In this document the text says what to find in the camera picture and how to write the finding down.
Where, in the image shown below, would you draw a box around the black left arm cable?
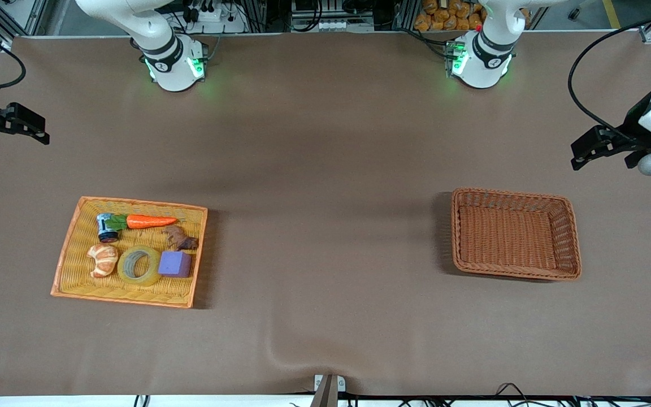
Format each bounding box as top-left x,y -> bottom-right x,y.
567,10 -> 651,143

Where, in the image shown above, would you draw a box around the purple cube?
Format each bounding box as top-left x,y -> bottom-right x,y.
158,250 -> 193,279

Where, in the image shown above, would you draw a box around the clear yellowish tape roll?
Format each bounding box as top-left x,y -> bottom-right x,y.
117,245 -> 163,286

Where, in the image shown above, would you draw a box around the white socket strip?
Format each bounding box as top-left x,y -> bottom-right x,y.
313,19 -> 375,33

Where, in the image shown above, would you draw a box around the brown wicker basket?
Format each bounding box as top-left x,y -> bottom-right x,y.
451,188 -> 583,282

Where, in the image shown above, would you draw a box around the metal table clamp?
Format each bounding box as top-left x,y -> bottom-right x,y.
314,374 -> 346,407

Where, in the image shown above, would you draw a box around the brown toy animal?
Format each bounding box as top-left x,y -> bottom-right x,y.
162,225 -> 199,251

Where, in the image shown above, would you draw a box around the brown table cloth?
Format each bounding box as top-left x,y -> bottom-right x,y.
0,31 -> 651,397

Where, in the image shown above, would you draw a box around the toy croissant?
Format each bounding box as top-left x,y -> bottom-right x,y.
87,244 -> 119,279

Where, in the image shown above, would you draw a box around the small blue white can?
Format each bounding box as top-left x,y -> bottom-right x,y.
97,213 -> 119,244

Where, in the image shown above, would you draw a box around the orange toy carrot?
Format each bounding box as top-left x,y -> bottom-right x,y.
105,214 -> 179,231

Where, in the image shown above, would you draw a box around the yellow wicker tray orange rim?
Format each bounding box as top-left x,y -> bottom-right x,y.
50,196 -> 209,309

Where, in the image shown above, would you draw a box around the pile of orange packets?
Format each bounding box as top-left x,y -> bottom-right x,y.
414,0 -> 531,32

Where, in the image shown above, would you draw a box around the white power strip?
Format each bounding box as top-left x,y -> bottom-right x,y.
181,0 -> 248,34

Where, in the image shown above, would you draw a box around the black cables below table edge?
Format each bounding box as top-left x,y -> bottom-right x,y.
289,383 -> 651,407

